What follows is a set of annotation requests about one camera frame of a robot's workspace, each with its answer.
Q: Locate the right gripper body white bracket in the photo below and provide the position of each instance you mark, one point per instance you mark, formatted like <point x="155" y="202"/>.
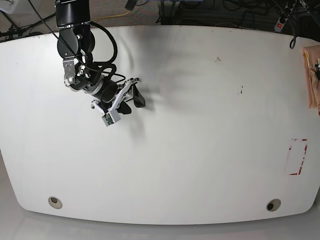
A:
<point x="112" y="94"/>

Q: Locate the peach T-shirt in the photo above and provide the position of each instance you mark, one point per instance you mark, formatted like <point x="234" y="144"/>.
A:
<point x="311" y="62"/>

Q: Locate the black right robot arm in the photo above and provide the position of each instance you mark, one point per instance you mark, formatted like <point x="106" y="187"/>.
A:
<point x="75" y="45"/>

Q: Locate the left table grommet hole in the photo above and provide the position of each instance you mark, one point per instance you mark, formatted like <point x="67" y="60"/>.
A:
<point x="55" y="202"/>

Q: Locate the table grommet hole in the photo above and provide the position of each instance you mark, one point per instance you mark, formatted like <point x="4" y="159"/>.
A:
<point x="273" y="205"/>
<point x="55" y="202"/>

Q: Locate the white power strip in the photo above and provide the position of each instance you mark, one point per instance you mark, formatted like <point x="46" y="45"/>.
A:
<point x="289" y="6"/>

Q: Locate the red tape rectangle marking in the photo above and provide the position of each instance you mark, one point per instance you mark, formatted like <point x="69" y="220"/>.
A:
<point x="296" y="156"/>

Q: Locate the right table grommet hole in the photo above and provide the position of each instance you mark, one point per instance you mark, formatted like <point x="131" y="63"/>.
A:
<point x="273" y="205"/>

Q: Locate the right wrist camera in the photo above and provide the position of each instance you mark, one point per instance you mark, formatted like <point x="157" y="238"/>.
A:
<point x="110" y="118"/>

